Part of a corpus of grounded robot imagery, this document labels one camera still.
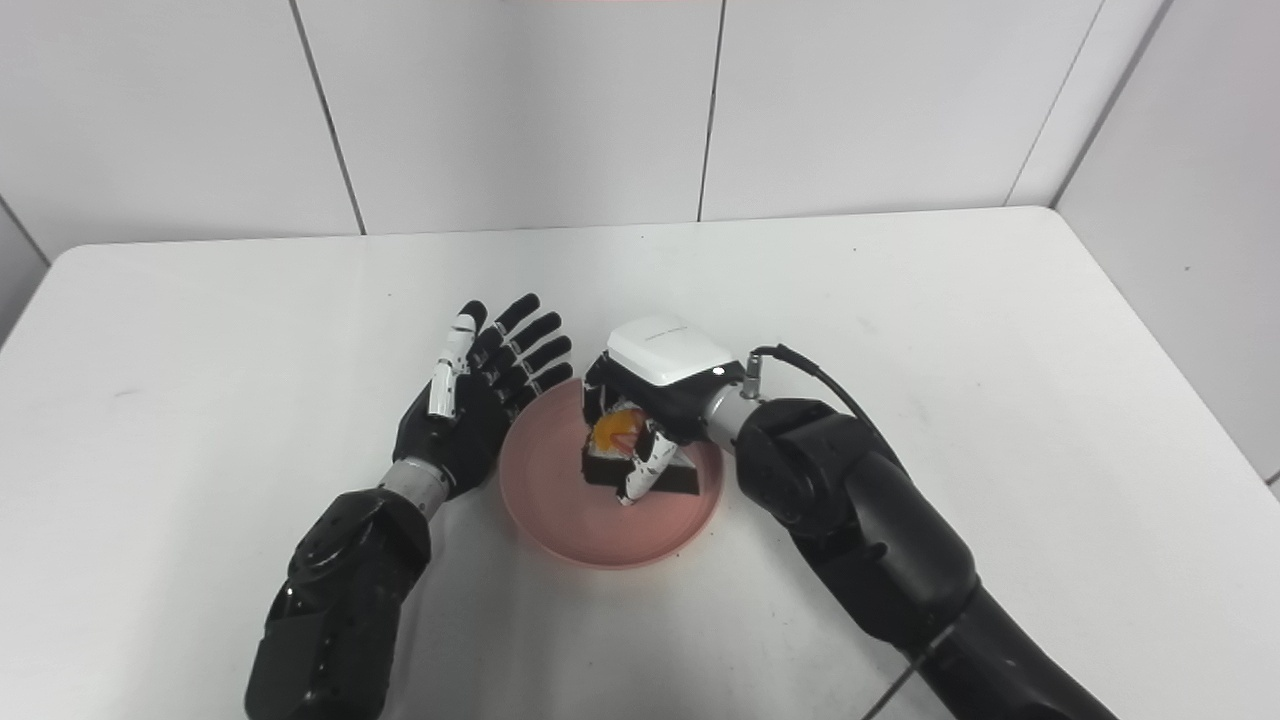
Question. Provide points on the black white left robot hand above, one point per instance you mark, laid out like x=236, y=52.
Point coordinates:
x=460, y=440

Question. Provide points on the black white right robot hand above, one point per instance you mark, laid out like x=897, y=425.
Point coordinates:
x=670, y=365

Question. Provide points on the chocolate cake slice with fruit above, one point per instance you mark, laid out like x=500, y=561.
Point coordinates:
x=605, y=470

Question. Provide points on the pink round plate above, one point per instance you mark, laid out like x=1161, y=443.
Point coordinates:
x=590, y=525

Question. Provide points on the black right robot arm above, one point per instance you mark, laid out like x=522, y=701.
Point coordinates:
x=860, y=520

